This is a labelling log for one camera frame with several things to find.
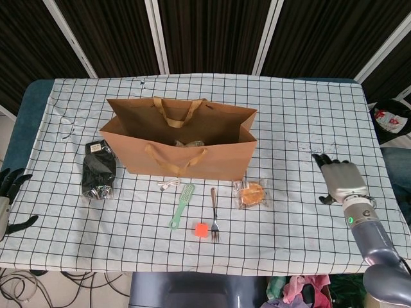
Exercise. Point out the bagged bread snack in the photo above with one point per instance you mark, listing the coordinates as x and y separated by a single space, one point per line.
194 143

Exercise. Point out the packaged orange bun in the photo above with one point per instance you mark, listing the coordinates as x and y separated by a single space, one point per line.
252 195

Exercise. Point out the dark green cloth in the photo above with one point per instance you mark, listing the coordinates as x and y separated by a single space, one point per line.
346 287

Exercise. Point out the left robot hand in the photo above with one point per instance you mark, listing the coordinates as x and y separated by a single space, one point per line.
4 208

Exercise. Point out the white checked tablecloth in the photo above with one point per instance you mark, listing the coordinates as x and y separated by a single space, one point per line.
305 224

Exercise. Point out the white partition frame post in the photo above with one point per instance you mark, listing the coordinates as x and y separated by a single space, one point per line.
383 51
74 38
157 37
268 37

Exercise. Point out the orange cube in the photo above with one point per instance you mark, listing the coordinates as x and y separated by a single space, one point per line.
202 230

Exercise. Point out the green plastic brush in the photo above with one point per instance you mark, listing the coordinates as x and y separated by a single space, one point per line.
184 195

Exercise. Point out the metal fork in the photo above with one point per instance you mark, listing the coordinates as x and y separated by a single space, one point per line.
214 224

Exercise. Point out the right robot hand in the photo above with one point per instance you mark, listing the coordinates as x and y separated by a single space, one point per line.
343 179

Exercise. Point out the black item in plastic wrap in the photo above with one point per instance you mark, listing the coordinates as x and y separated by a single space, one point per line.
98 170

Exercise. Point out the grey-blue robot torso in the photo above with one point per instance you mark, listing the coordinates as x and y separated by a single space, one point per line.
192 292

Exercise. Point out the pink cloth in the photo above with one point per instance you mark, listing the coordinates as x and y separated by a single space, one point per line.
305 285

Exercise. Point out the brown paper bag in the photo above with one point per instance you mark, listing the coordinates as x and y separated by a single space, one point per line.
192 160

